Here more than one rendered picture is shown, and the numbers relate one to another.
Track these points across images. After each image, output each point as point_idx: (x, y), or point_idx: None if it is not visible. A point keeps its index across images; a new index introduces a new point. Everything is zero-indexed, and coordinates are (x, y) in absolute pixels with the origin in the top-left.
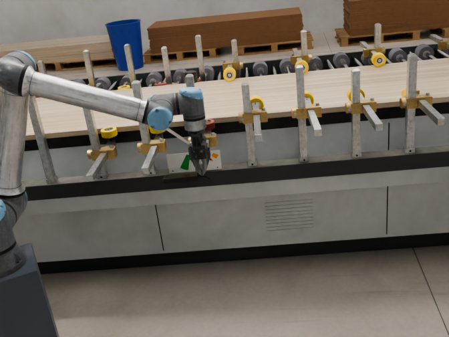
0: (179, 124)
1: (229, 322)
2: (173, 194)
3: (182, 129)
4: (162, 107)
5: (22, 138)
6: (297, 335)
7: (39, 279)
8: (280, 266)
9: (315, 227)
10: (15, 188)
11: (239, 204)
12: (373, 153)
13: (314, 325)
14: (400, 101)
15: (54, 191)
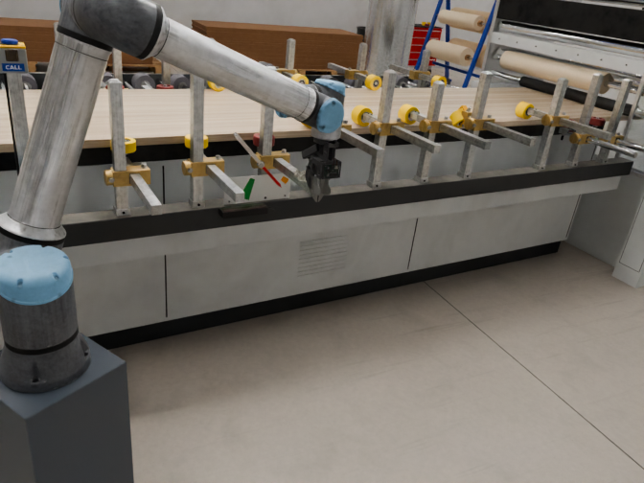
0: (220, 137)
1: (301, 392)
2: (219, 235)
3: (218, 146)
4: (335, 99)
5: (84, 138)
6: (386, 389)
7: (126, 376)
8: (310, 317)
9: (345, 267)
10: (57, 228)
11: (271, 246)
12: (433, 178)
13: (394, 375)
14: (467, 122)
15: None
